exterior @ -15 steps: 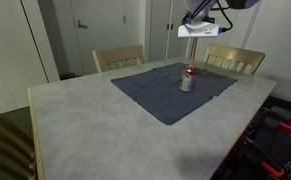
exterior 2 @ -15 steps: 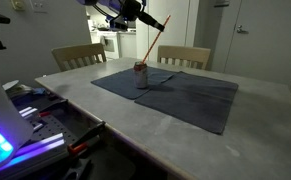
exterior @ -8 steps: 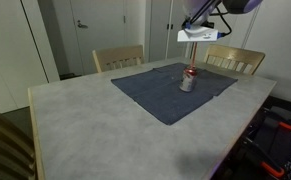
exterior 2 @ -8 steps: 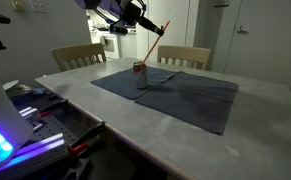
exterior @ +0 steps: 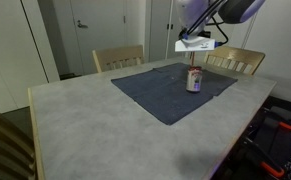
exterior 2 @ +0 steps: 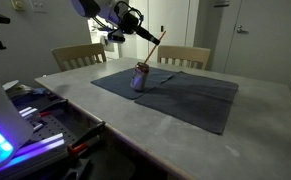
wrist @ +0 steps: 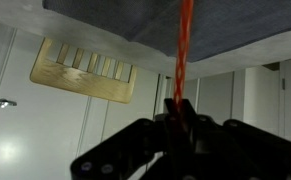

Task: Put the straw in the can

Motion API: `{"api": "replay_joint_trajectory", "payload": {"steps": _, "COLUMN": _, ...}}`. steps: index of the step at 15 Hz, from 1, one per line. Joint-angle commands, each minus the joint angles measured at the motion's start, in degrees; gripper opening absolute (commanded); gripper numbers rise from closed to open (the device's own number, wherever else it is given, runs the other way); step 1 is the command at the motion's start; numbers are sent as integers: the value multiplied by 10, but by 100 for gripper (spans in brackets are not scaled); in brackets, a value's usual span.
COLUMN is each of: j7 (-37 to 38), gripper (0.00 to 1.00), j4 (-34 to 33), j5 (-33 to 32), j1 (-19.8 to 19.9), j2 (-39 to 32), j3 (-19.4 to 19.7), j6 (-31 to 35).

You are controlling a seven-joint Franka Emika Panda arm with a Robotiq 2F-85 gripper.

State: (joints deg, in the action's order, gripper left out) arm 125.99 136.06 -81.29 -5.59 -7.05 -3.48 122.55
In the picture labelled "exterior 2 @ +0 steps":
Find white kitchen stove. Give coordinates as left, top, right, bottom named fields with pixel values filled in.
left=98, top=33, right=120, bottom=62

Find dark blue cloth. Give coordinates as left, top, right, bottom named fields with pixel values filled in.
left=90, top=66, right=175, bottom=100
left=134, top=70, right=239, bottom=136

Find small beige switch plate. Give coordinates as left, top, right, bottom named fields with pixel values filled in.
left=10, top=0, right=25, bottom=11

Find black perforated breadboard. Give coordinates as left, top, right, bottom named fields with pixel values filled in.
left=27, top=114, right=98, bottom=148

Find aluminium extrusion bar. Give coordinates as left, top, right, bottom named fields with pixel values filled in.
left=18, top=105, right=41, bottom=120
left=4, top=132, right=69, bottom=169

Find red and white soda can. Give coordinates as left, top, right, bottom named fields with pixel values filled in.
left=129, top=61, right=150, bottom=92

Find red plastic straw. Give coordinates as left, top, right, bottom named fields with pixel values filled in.
left=142, top=30, right=167, bottom=65

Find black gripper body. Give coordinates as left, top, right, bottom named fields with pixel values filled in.
left=119, top=11, right=142, bottom=35

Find black clamp orange handle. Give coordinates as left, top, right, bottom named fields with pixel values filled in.
left=37, top=98, right=69, bottom=118
left=67, top=120, right=107, bottom=158

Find wide white switch plate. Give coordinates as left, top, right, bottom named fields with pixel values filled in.
left=29, top=0, right=49, bottom=14

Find light wooden slat-back chair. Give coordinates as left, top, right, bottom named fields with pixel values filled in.
left=156, top=45, right=212, bottom=71
left=50, top=42, right=108, bottom=73

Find white door panel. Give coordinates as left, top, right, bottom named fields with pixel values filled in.
left=148, top=0, right=190, bottom=48

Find white door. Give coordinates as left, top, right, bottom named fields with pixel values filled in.
left=224, top=0, right=291, bottom=88

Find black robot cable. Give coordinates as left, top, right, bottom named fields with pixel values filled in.
left=114, top=0, right=143, bottom=21

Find grey wall sign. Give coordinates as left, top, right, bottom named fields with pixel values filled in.
left=213, top=0, right=232, bottom=8

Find white kitchen cabinet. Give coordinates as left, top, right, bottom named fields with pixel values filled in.
left=118, top=36, right=138, bottom=60

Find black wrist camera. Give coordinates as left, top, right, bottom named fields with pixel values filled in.
left=107, top=29, right=126, bottom=43

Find silver lever door handle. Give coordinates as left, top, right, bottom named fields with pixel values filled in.
left=236, top=25, right=249, bottom=35

